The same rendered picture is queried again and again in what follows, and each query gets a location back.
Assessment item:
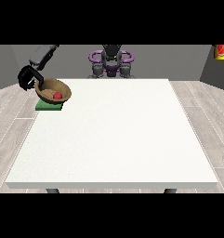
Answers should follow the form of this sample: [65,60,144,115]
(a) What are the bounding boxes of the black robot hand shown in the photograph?
[17,65,46,92]

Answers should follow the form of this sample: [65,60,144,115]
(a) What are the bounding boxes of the brown wooden bowl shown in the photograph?
[34,77,72,105]

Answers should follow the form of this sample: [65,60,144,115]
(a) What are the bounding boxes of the green square pad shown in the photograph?
[34,99,64,112]

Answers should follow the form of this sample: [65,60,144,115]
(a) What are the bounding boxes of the grey robot trunk purple rings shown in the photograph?
[87,45,137,80]

